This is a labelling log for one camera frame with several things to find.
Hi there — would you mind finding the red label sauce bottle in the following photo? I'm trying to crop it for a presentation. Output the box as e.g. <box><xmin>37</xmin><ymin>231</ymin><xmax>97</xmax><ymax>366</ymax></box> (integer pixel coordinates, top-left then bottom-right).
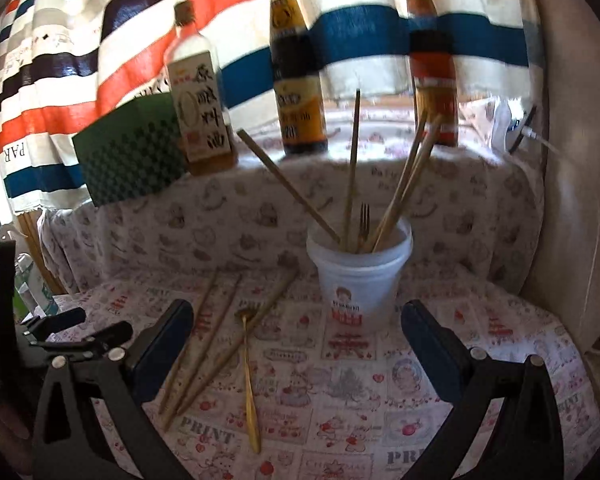
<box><xmin>406</xmin><ymin>0</ymin><xmax>458</xmax><ymax>146</ymax></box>

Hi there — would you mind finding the cooking wine bottle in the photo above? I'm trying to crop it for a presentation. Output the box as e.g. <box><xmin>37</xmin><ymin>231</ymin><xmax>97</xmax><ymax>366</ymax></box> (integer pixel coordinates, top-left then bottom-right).
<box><xmin>163</xmin><ymin>0</ymin><xmax>238</xmax><ymax>176</ymax></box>

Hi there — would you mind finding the wooden chopstick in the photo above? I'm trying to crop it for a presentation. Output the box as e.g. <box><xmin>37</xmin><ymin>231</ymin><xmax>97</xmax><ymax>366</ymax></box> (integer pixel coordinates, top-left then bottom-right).
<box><xmin>158</xmin><ymin>268</ymin><xmax>219</xmax><ymax>415</ymax></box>
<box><xmin>236</xmin><ymin>129</ymin><xmax>340</xmax><ymax>243</ymax></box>
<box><xmin>363</xmin><ymin>110</ymin><xmax>429</xmax><ymax>254</ymax></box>
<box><xmin>374</xmin><ymin>115</ymin><xmax>442</xmax><ymax>252</ymax></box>
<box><xmin>340</xmin><ymin>89</ymin><xmax>361</xmax><ymax>252</ymax></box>
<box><xmin>176</xmin><ymin>268</ymin><xmax>299</xmax><ymax>415</ymax></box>
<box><xmin>161</xmin><ymin>274</ymin><xmax>242</xmax><ymax>432</ymax></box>

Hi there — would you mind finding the printed cartoon tablecloth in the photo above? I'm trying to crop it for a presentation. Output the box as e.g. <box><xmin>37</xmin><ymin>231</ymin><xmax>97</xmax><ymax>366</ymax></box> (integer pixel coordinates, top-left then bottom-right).
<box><xmin>38</xmin><ymin>128</ymin><xmax>600</xmax><ymax>479</ymax></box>

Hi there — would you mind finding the gold fork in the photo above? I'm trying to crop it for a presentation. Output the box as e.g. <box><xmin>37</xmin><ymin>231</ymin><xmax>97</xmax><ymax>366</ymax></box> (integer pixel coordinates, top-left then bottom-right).
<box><xmin>356</xmin><ymin>203</ymin><xmax>370</xmax><ymax>252</ymax></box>

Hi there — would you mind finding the white charging cable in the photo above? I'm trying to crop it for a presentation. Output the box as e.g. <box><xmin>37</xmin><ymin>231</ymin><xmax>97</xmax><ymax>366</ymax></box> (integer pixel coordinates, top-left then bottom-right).
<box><xmin>521</xmin><ymin>127</ymin><xmax>564</xmax><ymax>156</ymax></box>

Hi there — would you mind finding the dark soy sauce bottle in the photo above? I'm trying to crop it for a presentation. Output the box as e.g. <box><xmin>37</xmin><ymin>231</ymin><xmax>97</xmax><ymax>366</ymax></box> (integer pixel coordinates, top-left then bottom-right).
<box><xmin>270</xmin><ymin>0</ymin><xmax>328</xmax><ymax>155</ymax></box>

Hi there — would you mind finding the green white package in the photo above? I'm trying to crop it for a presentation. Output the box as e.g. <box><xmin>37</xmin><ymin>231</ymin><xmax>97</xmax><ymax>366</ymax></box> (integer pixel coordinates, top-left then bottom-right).
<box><xmin>15</xmin><ymin>252</ymin><xmax>59</xmax><ymax>315</ymax></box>

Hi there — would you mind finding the green checkered box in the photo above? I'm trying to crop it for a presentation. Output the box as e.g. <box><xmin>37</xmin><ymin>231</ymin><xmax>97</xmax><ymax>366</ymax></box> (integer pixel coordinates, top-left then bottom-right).
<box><xmin>72</xmin><ymin>93</ymin><xmax>186</xmax><ymax>207</ymax></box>

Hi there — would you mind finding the white charger device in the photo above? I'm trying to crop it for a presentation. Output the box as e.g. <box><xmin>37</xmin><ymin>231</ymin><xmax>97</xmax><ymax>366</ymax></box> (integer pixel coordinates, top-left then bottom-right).
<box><xmin>490</xmin><ymin>99</ymin><xmax>538</xmax><ymax>155</ymax></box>

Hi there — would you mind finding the striped curtain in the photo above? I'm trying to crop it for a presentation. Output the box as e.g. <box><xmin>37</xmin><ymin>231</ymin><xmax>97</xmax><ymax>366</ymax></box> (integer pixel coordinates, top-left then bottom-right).
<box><xmin>0</xmin><ymin>0</ymin><xmax>542</xmax><ymax>214</ymax></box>

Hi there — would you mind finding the gold spoon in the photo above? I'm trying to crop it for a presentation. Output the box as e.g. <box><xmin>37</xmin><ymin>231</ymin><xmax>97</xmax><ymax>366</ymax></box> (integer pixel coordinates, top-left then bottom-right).
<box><xmin>236</xmin><ymin>308</ymin><xmax>262</xmax><ymax>454</ymax></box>

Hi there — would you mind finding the translucent plastic cup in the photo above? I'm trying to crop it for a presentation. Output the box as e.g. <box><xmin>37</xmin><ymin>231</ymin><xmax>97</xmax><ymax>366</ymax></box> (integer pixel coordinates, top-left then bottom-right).
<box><xmin>306</xmin><ymin>219</ymin><xmax>414</xmax><ymax>334</ymax></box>

